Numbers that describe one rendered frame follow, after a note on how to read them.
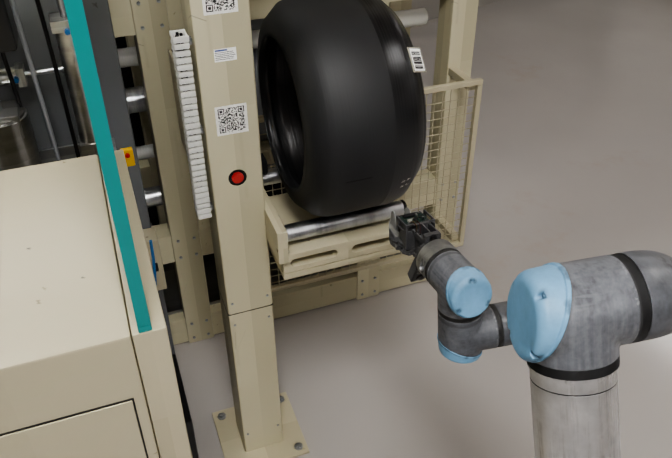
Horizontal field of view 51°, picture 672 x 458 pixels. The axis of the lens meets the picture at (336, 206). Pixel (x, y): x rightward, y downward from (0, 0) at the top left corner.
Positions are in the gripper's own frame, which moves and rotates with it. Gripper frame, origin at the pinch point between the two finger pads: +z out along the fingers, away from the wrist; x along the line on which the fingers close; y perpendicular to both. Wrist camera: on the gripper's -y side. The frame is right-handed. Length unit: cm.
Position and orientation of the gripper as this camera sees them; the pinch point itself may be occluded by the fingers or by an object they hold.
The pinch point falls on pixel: (394, 223)
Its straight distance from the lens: 167.9
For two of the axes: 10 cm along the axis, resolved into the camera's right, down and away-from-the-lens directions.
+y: -0.5, -8.8, -4.7
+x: -9.4, 2.0, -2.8
